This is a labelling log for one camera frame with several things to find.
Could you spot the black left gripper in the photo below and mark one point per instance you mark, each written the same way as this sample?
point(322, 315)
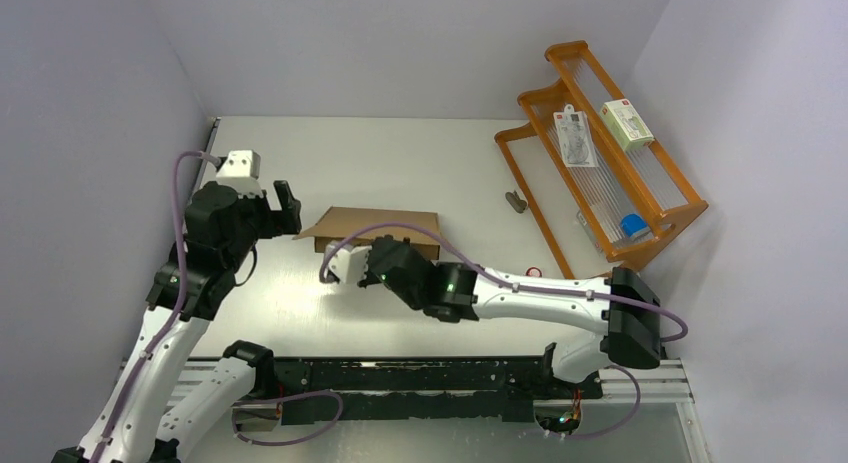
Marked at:
point(276, 221)

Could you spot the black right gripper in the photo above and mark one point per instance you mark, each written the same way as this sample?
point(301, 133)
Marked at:
point(370, 278)

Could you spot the brown cardboard box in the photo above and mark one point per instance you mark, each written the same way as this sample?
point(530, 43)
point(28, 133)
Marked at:
point(338, 223)

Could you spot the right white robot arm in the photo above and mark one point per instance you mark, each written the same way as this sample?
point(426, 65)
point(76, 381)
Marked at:
point(619, 314)

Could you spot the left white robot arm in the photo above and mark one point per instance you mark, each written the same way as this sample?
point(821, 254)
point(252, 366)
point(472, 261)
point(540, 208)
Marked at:
point(137, 424)

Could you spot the white green small box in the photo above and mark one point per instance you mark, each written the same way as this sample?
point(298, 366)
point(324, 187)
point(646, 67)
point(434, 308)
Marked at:
point(626, 125)

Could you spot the small grey-olive clip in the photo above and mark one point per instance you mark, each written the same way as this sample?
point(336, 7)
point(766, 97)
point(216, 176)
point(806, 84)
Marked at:
point(516, 202)

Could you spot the orange wooden shelf rack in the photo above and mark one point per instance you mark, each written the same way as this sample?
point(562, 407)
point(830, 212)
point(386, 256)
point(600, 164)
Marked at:
point(578, 210)

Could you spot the blue tape roll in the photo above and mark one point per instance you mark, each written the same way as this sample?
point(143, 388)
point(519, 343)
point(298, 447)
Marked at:
point(633, 226)

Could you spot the clear packaged item with card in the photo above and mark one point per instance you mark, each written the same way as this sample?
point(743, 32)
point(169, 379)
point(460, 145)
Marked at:
point(574, 138)

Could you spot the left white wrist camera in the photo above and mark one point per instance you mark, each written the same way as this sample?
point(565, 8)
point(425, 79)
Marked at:
point(240, 171)

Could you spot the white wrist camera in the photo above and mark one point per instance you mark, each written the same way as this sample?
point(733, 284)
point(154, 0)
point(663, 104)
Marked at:
point(345, 264)
point(240, 171)

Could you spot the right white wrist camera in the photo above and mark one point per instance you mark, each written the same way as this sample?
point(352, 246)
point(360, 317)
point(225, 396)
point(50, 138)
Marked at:
point(345, 264)

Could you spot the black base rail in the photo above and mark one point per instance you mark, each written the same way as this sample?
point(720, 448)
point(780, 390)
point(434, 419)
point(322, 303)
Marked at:
point(359, 389)

